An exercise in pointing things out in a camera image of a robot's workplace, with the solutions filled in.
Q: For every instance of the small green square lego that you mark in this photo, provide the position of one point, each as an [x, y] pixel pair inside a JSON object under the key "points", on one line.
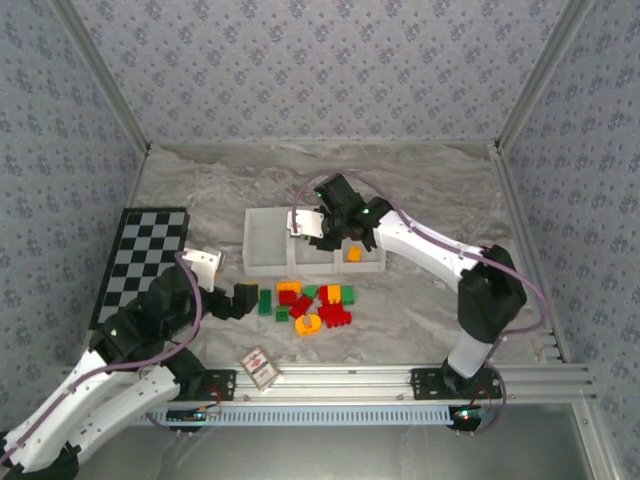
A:
{"points": [[282, 315]]}

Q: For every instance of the red square lego brick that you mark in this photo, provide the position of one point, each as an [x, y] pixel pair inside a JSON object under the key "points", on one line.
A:
{"points": [[286, 298]]}

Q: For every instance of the red sloped lego brick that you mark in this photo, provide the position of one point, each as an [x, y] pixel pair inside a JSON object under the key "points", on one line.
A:
{"points": [[324, 294]]}

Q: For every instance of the orange round lego piece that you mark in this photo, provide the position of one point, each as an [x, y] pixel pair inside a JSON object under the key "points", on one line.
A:
{"points": [[301, 327]]}

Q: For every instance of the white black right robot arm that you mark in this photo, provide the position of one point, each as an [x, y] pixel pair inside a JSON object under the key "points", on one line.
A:
{"points": [[425, 245]]}

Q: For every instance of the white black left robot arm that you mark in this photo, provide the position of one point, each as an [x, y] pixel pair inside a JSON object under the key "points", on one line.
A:
{"points": [[60, 415]]}

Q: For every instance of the long orange lego brick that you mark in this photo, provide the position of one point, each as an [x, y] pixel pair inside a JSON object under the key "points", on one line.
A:
{"points": [[289, 286]]}

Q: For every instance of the white three-compartment container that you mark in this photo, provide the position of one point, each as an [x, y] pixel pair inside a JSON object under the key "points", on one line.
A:
{"points": [[265, 240]]}

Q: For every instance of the playing card box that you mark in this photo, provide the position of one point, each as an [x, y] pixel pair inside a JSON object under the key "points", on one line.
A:
{"points": [[260, 369]]}

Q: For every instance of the black grey chessboard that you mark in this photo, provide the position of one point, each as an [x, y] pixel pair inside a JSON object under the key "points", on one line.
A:
{"points": [[150, 235]]}

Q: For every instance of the small circuit board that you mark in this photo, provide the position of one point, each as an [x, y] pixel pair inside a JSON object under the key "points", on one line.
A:
{"points": [[192, 415], [467, 415]]}

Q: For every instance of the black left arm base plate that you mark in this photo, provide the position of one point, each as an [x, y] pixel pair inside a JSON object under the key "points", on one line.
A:
{"points": [[220, 385]]}

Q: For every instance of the aluminium front rail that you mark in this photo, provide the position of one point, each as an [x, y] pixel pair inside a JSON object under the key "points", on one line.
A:
{"points": [[325, 382]]}

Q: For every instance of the aluminium side rail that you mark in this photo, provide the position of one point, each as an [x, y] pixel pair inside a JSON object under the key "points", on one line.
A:
{"points": [[134, 190], [514, 200]]}

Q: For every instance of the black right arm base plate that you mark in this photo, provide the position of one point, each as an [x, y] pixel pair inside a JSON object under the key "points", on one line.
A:
{"points": [[425, 384]]}

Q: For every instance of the aluminium frame post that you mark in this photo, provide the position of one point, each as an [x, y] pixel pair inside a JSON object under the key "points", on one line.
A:
{"points": [[539, 75], [112, 87]]}

